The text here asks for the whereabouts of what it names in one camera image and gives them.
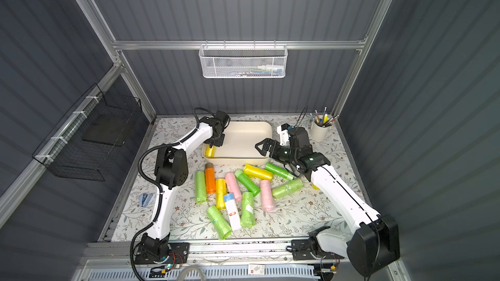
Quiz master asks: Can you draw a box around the pink roll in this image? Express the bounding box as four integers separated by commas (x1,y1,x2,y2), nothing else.
225,173,242,202
260,180,276,212

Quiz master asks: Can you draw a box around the light green roll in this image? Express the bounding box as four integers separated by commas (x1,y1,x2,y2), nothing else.
195,170,207,204
272,178,303,199
240,191,256,228

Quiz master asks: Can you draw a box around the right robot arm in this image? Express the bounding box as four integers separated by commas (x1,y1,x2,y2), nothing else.
255,124,401,280

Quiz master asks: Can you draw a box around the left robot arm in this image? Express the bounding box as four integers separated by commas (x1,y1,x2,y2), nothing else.
130,107,230,280

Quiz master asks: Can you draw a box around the dark green roll upper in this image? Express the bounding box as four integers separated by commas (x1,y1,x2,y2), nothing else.
265,163,295,181

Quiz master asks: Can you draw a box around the white plastic storage box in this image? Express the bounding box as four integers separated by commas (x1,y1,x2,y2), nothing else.
202,121,272,166

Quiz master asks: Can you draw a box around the orange trash bag roll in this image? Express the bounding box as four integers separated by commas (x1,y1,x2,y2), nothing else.
204,163,216,195

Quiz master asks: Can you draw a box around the white blue labelled roll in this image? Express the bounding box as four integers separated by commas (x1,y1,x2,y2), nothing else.
223,193,242,231

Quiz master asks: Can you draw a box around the white pen cup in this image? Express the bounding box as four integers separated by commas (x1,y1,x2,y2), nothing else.
309,117,332,142

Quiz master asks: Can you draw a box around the blue clip on mat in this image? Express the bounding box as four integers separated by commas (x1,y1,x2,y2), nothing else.
139,193,152,207

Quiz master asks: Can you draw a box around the white wire wall basket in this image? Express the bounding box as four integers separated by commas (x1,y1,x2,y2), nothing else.
199,46,289,79

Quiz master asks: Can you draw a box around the black wire side basket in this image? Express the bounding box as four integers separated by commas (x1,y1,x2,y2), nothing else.
32,86,143,182

